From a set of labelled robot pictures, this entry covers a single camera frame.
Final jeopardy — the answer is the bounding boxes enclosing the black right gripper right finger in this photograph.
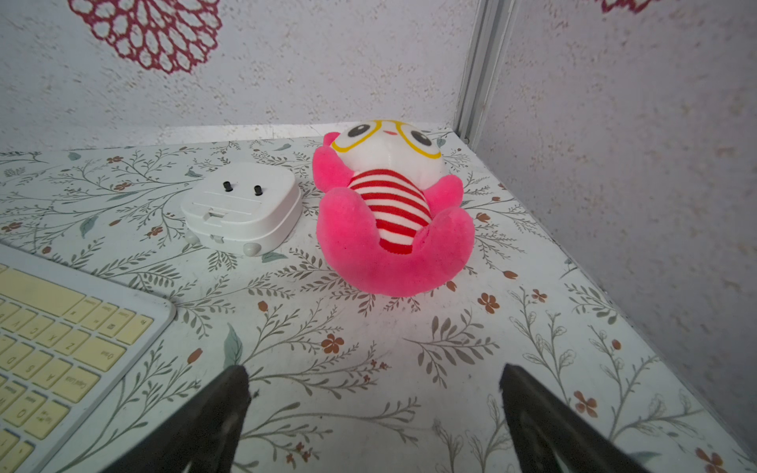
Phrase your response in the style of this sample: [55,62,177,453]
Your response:
[499,364,646,473]

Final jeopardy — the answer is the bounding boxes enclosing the white keyboard yellow keys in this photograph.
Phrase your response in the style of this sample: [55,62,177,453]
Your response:
[1,246,175,472]

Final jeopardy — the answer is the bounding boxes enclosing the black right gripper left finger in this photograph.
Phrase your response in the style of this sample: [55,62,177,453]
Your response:
[105,365,252,472]

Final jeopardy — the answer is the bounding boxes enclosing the pink plush toy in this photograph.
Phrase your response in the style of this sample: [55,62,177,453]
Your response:
[313,119,475,298]

